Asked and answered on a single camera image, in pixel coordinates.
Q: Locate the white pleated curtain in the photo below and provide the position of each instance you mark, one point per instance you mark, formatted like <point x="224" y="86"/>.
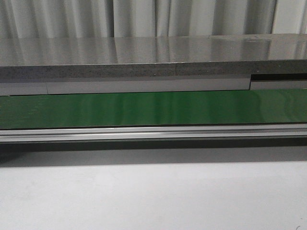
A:
<point x="149" y="18"/>

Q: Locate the grey cabinet panel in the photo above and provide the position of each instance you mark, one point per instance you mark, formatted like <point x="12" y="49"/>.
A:
<point x="283" y="84"/>
<point x="126" y="84"/>

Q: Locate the grey right cabinet panel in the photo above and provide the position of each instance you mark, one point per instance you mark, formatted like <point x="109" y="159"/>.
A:
<point x="283" y="84"/>

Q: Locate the green conveyor belt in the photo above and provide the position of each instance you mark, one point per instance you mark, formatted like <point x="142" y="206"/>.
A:
<point x="153" y="109"/>

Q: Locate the dark grey stone countertop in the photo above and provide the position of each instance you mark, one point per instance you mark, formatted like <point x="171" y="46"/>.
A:
<point x="80" y="58"/>

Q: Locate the aluminium conveyor side rail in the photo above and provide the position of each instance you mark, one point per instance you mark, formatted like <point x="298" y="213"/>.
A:
<point x="152" y="132"/>

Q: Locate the grey cabinet front panel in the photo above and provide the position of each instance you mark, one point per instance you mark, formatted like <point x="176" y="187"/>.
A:
<point x="126" y="84"/>

